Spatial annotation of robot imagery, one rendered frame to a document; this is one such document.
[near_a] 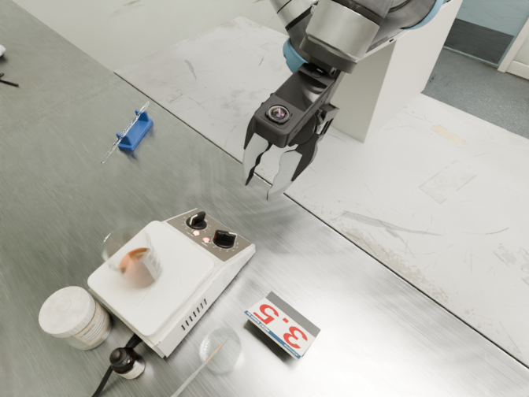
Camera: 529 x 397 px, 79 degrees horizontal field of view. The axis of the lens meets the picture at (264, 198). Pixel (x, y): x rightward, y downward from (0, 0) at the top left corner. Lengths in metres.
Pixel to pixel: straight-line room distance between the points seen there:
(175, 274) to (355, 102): 0.48
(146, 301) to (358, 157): 0.48
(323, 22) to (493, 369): 0.48
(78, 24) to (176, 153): 1.24
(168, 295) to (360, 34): 0.37
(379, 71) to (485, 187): 0.30
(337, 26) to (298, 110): 0.10
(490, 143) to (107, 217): 0.79
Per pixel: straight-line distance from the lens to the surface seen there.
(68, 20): 1.84
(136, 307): 0.43
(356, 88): 0.68
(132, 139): 0.75
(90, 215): 0.65
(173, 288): 0.43
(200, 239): 0.49
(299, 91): 0.38
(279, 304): 0.50
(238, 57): 1.00
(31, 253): 0.66
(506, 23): 3.23
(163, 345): 0.45
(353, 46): 0.40
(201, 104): 0.83
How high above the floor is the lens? 1.37
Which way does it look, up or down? 52 degrees down
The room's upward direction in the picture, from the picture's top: straight up
